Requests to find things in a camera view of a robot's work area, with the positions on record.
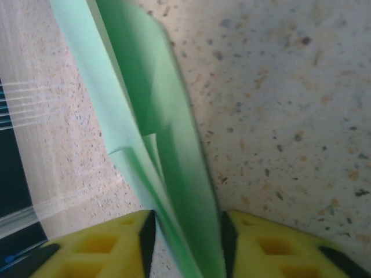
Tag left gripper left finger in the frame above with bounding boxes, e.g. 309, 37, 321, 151
8, 210, 158, 278

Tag light green cloth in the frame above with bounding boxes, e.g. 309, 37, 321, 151
49, 0, 227, 278

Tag aluminium table edge rail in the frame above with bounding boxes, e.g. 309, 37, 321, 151
0, 206, 40, 231

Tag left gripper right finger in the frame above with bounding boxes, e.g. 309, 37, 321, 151
221, 210, 371, 278

